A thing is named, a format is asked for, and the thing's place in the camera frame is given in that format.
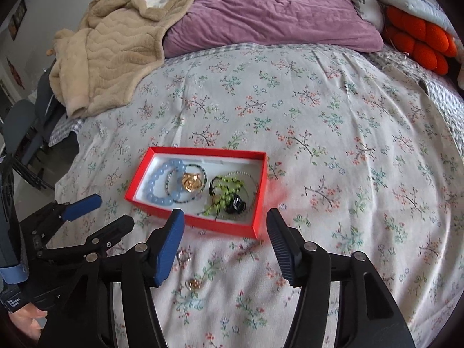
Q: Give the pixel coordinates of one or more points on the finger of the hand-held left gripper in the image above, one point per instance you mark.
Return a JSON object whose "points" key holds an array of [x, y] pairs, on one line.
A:
{"points": [[83, 206], [112, 230]]}

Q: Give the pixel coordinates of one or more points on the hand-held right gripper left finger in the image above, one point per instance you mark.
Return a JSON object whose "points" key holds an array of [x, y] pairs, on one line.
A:
{"points": [[168, 253]]}

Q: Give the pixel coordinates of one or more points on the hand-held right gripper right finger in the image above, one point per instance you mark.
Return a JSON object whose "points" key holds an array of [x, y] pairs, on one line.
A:
{"points": [[284, 250]]}

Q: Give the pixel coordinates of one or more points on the red cardboard box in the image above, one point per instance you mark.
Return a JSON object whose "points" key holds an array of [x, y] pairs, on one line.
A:
{"points": [[232, 230]]}

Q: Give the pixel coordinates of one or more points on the person's left hand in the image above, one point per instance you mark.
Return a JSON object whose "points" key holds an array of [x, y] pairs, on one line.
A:
{"points": [[27, 321]]}

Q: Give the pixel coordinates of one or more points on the dark cloth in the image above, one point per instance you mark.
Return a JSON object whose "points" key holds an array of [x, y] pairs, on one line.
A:
{"points": [[54, 108]]}

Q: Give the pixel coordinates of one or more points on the grey chair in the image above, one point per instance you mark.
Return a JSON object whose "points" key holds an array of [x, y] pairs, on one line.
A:
{"points": [[20, 123]]}

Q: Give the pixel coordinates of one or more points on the floral bedsheet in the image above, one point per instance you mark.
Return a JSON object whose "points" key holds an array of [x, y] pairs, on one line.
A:
{"points": [[326, 134]]}

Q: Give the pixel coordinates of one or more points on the beige quilted blanket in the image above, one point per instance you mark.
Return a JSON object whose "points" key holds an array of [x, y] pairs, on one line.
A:
{"points": [[108, 50]]}

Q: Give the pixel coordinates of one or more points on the grey checked quilt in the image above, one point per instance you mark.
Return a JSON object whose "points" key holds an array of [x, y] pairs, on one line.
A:
{"points": [[446, 94]]}

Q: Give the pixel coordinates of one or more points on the purple pillow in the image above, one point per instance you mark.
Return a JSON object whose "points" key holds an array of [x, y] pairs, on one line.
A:
{"points": [[272, 11]]}

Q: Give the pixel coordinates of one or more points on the orange plush toy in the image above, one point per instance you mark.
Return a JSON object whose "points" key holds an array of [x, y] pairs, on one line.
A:
{"points": [[417, 32]]}

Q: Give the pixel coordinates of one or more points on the white printed cushion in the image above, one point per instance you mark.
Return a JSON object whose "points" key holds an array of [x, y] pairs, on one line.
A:
{"points": [[362, 3]]}

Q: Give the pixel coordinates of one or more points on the white quilted cover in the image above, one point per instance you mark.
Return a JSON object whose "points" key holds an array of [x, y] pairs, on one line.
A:
{"points": [[417, 3]]}

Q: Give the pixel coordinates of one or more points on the red wall ornament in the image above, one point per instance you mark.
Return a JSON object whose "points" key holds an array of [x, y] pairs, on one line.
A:
{"points": [[13, 72]]}

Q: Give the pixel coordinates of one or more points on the framed wall picture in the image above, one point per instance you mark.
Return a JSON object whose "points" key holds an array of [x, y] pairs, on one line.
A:
{"points": [[20, 18]]}

